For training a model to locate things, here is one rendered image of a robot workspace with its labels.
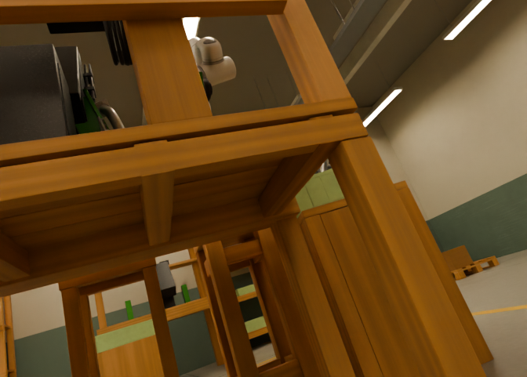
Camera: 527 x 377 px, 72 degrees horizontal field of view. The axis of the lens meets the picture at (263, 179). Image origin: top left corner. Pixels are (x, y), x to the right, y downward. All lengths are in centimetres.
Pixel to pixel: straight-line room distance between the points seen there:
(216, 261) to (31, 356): 540
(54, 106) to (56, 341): 587
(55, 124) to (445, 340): 99
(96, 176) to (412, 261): 69
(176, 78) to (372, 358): 123
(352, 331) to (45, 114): 127
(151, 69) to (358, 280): 114
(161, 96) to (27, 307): 615
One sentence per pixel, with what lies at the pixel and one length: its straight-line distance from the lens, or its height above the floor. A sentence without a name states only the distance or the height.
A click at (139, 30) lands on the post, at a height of 115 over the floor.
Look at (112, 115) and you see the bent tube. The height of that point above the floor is 111.
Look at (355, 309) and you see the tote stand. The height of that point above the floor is 34.
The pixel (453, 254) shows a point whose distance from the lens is 636.
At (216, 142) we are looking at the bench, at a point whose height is 81.
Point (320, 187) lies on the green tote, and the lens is 173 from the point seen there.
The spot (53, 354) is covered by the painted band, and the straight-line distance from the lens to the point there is 672.
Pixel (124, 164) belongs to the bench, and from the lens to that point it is 79.
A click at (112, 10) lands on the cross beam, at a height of 119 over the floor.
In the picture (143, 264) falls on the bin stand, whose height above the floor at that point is 75.
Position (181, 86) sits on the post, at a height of 97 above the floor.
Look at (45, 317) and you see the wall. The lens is 679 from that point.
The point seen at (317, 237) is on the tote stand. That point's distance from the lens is 158.
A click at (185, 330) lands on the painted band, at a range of 669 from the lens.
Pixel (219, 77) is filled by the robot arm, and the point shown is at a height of 125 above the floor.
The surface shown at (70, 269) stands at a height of 75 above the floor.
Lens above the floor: 43
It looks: 20 degrees up
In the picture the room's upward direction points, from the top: 19 degrees counter-clockwise
